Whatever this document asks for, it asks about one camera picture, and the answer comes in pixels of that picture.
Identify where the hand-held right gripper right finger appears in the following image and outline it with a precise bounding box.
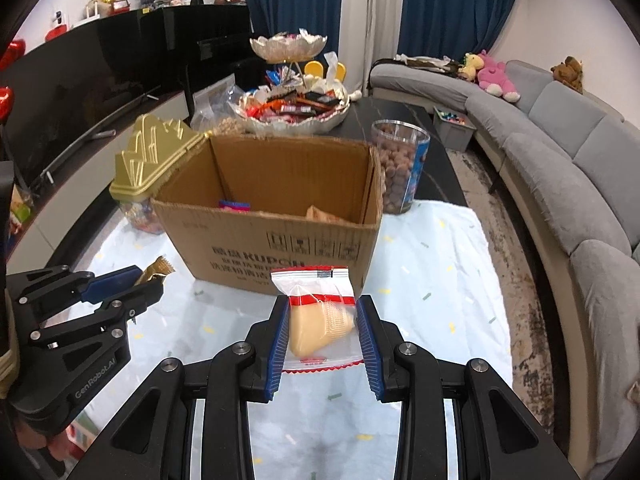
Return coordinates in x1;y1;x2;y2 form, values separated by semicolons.
355;294;581;480

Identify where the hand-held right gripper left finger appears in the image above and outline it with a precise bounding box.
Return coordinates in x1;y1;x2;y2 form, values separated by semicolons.
67;295;292;480

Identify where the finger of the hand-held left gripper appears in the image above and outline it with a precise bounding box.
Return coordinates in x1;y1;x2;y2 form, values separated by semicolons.
7;265;144;322
30;279;166;357

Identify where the gold candy packet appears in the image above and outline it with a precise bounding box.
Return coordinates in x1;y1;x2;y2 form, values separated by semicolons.
139;255;177;281

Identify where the clear packet with yellow pastry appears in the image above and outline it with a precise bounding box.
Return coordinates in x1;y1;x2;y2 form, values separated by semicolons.
270;266;363;372

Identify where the brown cardboard box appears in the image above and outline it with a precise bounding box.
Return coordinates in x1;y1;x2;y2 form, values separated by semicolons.
150;134;385;293

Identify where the copper snack packet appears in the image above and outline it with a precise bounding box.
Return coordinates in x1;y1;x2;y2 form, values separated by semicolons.
306;205;353;224

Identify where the person's left hand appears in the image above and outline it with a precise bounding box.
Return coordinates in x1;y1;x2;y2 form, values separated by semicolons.
12;429;55;451

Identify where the grey television cabinet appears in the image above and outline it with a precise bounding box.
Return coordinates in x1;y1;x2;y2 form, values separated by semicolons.
7;87;193;266

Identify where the gold lidded clear candy container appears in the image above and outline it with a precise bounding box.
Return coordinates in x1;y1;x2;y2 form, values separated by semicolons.
109;114;207;235

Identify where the grey mottled rug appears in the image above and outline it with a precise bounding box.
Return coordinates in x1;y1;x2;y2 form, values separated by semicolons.
440;150;581;441

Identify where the clear jar of chocolate balls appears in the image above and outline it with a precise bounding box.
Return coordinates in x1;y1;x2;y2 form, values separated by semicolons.
371;120;431;215

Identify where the black television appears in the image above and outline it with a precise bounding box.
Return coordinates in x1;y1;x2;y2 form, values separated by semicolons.
0;25;166;186

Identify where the clear bag of peanuts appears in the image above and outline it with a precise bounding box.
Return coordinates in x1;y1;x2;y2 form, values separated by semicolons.
191;76;253;137

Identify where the white lotus tiered snack stand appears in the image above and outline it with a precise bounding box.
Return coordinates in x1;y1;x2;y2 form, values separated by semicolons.
230;30;351;136

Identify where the grey storage bin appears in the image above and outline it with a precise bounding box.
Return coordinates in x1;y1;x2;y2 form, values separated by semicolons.
432;106;476;153

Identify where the heap of dark snack bars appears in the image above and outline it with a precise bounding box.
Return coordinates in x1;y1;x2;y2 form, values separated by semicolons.
240;80;346;121

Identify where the white dog figure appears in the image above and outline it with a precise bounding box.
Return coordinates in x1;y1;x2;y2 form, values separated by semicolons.
45;10;68;42

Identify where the white rack with gold balloon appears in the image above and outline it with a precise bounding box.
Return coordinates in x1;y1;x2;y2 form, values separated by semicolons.
82;0;121;21

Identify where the grey curved sofa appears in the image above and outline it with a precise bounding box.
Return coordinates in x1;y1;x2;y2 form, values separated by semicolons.
369;57;640;466

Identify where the yellow chair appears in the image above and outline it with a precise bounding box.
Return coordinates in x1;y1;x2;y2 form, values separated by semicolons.
305;60;347;82

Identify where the white crumpled cloth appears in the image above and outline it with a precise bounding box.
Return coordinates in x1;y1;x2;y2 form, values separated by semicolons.
395;52;463;76

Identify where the heap of wrapped candies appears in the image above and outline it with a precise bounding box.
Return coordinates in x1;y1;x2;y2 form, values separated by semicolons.
255;29;326;47

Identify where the pink plush unicorn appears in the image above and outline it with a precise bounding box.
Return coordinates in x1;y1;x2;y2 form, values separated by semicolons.
476;50;522;103

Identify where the yellow plush toy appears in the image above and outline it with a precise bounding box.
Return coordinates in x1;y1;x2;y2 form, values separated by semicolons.
457;52;483;81

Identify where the blue curtain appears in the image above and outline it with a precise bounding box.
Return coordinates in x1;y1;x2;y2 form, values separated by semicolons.
397;0;526;63
234;0;346;68

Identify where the white sheer curtain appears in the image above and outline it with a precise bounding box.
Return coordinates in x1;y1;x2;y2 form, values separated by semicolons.
340;0;408;98

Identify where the brown teddy bear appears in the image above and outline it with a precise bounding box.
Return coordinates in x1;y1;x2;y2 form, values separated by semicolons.
551;56;585;93

